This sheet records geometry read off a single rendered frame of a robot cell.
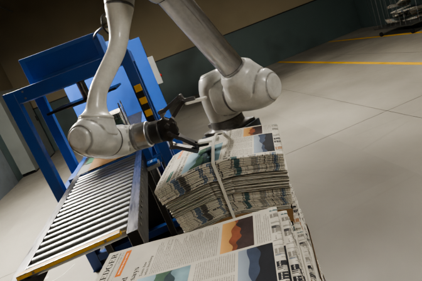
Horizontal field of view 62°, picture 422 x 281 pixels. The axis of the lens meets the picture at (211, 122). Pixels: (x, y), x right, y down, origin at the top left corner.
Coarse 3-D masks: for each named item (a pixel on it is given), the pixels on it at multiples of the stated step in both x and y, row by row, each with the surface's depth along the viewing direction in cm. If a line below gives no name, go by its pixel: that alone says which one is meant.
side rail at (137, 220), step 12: (144, 156) 273; (144, 168) 244; (144, 180) 221; (132, 192) 188; (144, 192) 201; (132, 204) 171; (144, 204) 184; (132, 216) 158; (144, 216) 170; (132, 228) 146; (144, 228) 158; (132, 240) 144; (144, 240) 148
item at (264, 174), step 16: (240, 128) 127; (256, 128) 123; (272, 128) 119; (240, 144) 110; (256, 144) 107; (272, 144) 105; (240, 160) 100; (256, 160) 99; (272, 160) 99; (240, 176) 102; (256, 176) 101; (272, 176) 100; (288, 176) 100; (240, 192) 103; (256, 192) 103; (272, 192) 102; (288, 192) 102; (240, 208) 105; (256, 208) 104; (288, 208) 103
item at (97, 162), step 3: (96, 159) 298; (99, 159) 293; (102, 159) 289; (105, 159) 285; (108, 159) 281; (111, 159) 277; (114, 159) 273; (93, 162) 290; (96, 162) 286; (99, 162) 282; (102, 162) 278; (105, 162) 274; (90, 165) 285; (93, 165) 282; (96, 165) 278; (99, 165) 274; (90, 168) 275; (93, 168) 272
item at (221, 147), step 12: (228, 132) 126; (216, 144) 118; (228, 144) 113; (204, 156) 110; (216, 156) 106; (204, 168) 102; (228, 168) 101; (216, 180) 103; (228, 180) 103; (216, 192) 104; (228, 192) 104; (228, 216) 106
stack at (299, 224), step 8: (296, 200) 125; (296, 208) 112; (296, 216) 106; (296, 224) 102; (304, 224) 120; (296, 232) 99; (304, 232) 106; (304, 240) 94; (304, 248) 91; (312, 248) 119; (312, 256) 95; (312, 264) 89; (312, 272) 82; (320, 272) 128; (312, 280) 80; (320, 280) 102
